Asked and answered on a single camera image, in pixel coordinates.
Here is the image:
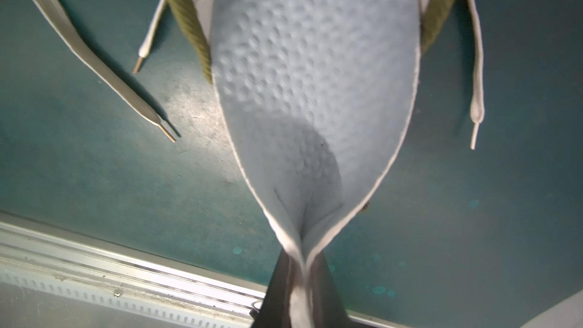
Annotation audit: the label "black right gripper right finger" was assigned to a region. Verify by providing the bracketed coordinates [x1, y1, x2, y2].
[311, 253, 353, 328]

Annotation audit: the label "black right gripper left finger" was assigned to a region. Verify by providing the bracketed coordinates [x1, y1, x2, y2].
[252, 250, 293, 328]

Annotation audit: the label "olive green shoe white laces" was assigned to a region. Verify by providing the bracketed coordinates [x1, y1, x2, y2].
[32, 0, 176, 143]

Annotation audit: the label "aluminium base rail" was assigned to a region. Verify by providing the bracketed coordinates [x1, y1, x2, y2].
[0, 211, 411, 328]

